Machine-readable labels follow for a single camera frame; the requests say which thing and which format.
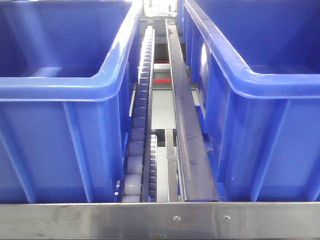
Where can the blue target bin left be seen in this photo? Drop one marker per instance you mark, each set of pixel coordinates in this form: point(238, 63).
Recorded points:
point(67, 72)

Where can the blue target bin right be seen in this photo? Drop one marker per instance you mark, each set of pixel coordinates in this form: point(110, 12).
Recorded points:
point(257, 67)

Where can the steel front shelf bar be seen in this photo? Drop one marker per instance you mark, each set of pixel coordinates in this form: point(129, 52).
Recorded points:
point(171, 220)

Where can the blue target bin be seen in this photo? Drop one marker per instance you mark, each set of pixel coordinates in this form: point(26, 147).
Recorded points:
point(257, 67)
point(67, 72)

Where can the steel divider rail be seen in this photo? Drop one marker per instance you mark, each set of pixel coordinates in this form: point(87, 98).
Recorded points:
point(196, 179)

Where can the grey roller conveyor track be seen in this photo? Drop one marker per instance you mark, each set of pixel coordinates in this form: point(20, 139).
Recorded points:
point(136, 186)

